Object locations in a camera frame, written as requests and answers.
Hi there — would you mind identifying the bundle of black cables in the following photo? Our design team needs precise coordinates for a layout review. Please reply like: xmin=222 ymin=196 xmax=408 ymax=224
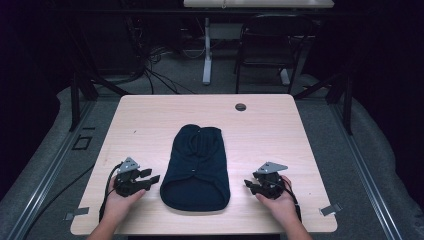
xmin=119 ymin=0 xmax=198 ymax=96

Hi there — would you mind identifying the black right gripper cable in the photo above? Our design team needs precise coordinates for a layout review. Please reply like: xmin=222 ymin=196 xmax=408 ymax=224
xmin=282 ymin=179 xmax=303 ymax=224

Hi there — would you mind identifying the grey tape strip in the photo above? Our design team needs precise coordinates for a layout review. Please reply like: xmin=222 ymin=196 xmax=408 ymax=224
xmin=318 ymin=203 xmax=343 ymax=217
xmin=64 ymin=206 xmax=91 ymax=222

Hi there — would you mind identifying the person's left hand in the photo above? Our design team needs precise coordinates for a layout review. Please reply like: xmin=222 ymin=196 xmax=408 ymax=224
xmin=102 ymin=185 xmax=148 ymax=228

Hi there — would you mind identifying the aluminium floor rail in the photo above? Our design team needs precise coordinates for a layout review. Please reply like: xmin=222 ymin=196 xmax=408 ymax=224
xmin=328 ymin=99 xmax=404 ymax=240
xmin=6 ymin=99 xmax=98 ymax=240

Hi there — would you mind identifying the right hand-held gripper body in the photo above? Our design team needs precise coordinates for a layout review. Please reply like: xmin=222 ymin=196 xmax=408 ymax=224
xmin=252 ymin=161 xmax=289 ymax=201

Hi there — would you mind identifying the black floor cable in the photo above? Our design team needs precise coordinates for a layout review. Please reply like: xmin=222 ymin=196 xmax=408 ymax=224
xmin=28 ymin=163 xmax=97 ymax=231

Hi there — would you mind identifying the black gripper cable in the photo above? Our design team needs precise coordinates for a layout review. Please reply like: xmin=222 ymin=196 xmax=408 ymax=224
xmin=282 ymin=179 xmax=303 ymax=224
xmin=98 ymin=162 xmax=125 ymax=224

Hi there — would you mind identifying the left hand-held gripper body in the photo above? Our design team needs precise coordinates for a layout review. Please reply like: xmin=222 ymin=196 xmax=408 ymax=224
xmin=113 ymin=156 xmax=148 ymax=198

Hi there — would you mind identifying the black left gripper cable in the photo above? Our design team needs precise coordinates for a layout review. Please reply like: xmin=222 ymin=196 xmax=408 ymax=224
xmin=98 ymin=162 xmax=125 ymax=224

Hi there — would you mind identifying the white desk with legs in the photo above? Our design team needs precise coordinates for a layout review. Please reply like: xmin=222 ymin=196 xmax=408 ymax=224
xmin=182 ymin=0 xmax=335 ymax=87

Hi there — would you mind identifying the person's right hand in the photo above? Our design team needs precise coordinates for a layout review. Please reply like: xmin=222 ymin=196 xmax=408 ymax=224
xmin=255 ymin=175 xmax=300 ymax=230

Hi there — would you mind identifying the dark navy pet garment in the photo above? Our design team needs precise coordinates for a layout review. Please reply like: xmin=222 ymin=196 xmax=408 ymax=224
xmin=159 ymin=123 xmax=232 ymax=213

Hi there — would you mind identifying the black metal chair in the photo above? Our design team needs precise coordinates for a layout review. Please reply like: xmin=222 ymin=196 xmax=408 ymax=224
xmin=232 ymin=13 xmax=315 ymax=95

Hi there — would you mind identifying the black metal frame stand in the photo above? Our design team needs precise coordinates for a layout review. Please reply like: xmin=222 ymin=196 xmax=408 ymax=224
xmin=49 ymin=0 xmax=131 ymax=133
xmin=293 ymin=71 xmax=355 ymax=136

